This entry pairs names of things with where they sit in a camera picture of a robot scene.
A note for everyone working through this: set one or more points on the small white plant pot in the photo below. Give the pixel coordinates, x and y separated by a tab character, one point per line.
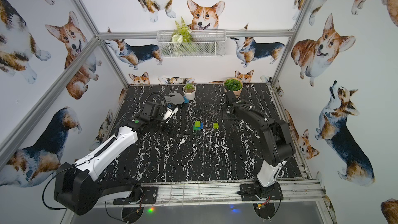
189	91

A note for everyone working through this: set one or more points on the grey work glove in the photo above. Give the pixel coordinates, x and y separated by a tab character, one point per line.
176	99

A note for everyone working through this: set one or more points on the fern in basket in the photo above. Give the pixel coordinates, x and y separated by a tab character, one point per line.
182	34

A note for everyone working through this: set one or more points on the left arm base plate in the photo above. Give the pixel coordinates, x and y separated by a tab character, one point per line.
140	195

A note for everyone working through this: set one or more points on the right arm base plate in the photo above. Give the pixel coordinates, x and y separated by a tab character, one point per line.
256	192

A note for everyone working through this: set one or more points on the white wire basket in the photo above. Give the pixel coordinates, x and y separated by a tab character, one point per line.
194	44

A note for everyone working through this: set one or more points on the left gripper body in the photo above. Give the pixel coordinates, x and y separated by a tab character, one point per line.
169	106

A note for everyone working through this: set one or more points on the large beige plant pot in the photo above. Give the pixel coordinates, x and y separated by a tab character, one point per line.
234	85

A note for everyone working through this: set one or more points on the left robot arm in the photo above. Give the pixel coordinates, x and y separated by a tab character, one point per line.
77	186

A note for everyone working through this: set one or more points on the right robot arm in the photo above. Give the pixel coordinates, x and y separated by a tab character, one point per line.
275	143

